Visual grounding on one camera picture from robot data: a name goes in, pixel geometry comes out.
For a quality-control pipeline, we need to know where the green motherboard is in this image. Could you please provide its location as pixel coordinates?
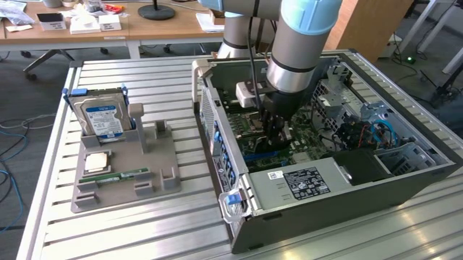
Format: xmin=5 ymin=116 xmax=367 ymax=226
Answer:
xmin=225 ymin=97 xmax=333 ymax=174

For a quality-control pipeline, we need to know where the blue floor cable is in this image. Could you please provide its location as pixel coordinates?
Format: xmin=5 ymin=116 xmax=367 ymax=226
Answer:
xmin=0 ymin=129 xmax=28 ymax=233

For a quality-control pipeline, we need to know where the black open PC case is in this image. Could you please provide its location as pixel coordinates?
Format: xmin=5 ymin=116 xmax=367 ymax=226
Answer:
xmin=191 ymin=48 xmax=463 ymax=255

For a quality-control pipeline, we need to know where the CPU socket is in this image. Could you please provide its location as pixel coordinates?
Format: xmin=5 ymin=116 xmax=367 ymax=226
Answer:
xmin=245 ymin=111 xmax=267 ymax=133

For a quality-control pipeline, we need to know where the blue wire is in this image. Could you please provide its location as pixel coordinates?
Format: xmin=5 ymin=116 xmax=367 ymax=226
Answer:
xmin=368 ymin=119 xmax=399 ymax=148

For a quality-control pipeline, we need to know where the white tape holder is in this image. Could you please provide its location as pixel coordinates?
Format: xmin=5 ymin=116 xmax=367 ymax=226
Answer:
xmin=69 ymin=15 xmax=101 ymax=35

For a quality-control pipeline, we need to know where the blue case latch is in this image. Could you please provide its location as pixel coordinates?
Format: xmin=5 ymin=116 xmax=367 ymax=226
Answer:
xmin=224 ymin=189 xmax=243 ymax=207

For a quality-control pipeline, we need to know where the hard disk in blue caddy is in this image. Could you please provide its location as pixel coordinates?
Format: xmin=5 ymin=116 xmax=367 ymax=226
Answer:
xmin=61 ymin=83 xmax=132 ymax=142

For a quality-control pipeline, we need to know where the wooden desk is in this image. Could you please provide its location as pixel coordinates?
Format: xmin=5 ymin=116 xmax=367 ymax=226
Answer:
xmin=0 ymin=0 xmax=327 ymax=81

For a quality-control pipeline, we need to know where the red wire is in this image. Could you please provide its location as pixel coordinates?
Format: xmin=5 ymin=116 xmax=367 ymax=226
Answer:
xmin=357 ymin=123 xmax=379 ymax=148

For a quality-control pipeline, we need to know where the black round lamp base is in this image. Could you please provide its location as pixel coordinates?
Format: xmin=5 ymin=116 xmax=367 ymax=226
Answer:
xmin=136 ymin=0 xmax=177 ymax=21

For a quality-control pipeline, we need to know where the grey printed parts rack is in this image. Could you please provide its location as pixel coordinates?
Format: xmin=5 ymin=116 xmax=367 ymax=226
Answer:
xmin=69 ymin=102 xmax=181 ymax=214

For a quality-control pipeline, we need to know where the white paper label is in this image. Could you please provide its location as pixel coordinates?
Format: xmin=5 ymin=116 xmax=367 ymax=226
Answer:
xmin=5 ymin=24 xmax=33 ymax=33

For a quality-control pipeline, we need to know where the white floor cable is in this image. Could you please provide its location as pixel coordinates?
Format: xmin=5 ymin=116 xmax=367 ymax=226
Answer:
xmin=0 ymin=113 xmax=54 ymax=130

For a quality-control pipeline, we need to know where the green RAM stick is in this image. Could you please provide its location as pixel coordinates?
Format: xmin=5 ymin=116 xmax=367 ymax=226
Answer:
xmin=78 ymin=168 xmax=149 ymax=184

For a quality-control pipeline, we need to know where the stack of papers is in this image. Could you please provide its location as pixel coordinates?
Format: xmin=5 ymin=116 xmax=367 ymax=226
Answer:
xmin=195 ymin=12 xmax=225 ymax=33

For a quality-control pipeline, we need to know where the perforated metal drive cage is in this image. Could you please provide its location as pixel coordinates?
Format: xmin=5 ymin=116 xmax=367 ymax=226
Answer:
xmin=311 ymin=80 xmax=364 ymax=136

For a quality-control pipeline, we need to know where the white box with black top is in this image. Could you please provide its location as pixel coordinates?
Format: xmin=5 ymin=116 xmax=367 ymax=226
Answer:
xmin=37 ymin=12 xmax=66 ymax=31

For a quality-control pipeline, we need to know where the white desk frame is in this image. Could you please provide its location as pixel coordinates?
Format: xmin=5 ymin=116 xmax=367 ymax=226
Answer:
xmin=393 ymin=0 xmax=463 ymax=74

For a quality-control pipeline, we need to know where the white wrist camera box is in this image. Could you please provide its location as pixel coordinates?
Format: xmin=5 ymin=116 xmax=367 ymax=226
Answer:
xmin=235 ymin=81 xmax=271 ymax=108

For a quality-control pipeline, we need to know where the silver CPU chip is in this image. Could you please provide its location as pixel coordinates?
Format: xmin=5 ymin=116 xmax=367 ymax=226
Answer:
xmin=82 ymin=154 xmax=109 ymax=174

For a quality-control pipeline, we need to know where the brown cardboard box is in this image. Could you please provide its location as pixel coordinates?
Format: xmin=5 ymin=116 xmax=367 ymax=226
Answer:
xmin=208 ymin=8 xmax=227 ymax=27

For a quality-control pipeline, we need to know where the white floor box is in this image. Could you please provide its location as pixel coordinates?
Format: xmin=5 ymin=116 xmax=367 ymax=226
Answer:
xmin=383 ymin=32 xmax=403 ymax=59

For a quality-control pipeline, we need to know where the Nvidia Quadro graphics card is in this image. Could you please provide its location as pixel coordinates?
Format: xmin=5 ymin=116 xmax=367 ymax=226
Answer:
xmin=240 ymin=134 xmax=291 ymax=157

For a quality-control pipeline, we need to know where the grey power supply unit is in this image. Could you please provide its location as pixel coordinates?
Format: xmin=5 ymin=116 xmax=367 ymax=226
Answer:
xmin=248 ymin=158 xmax=353 ymax=211

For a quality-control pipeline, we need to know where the clear plastic bag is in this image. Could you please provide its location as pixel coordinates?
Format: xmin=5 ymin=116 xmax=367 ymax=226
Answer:
xmin=0 ymin=0 xmax=36 ymax=25

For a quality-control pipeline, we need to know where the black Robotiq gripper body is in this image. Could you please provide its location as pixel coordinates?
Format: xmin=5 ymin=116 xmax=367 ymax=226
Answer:
xmin=261 ymin=90 xmax=301 ymax=121

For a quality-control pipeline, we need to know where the black fan shroud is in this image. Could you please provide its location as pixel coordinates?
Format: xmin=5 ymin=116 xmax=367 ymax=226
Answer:
xmin=321 ymin=150 xmax=395 ymax=186

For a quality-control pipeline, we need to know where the wooden cabinet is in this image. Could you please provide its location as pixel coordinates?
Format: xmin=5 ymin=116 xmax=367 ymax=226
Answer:
xmin=324 ymin=0 xmax=415 ymax=63

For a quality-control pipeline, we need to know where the small white box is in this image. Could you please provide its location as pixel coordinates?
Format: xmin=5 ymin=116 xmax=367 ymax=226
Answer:
xmin=97 ymin=15 xmax=121 ymax=32

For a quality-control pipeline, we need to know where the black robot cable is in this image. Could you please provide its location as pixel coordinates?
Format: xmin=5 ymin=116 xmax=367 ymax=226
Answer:
xmin=247 ymin=0 xmax=263 ymax=116

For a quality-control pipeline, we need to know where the blue expansion slot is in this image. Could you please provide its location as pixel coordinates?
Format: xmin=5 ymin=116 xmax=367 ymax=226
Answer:
xmin=244 ymin=151 xmax=281 ymax=162

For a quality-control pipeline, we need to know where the metal disk bay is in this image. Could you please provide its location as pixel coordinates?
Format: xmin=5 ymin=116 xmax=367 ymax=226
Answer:
xmin=373 ymin=142 xmax=439 ymax=176

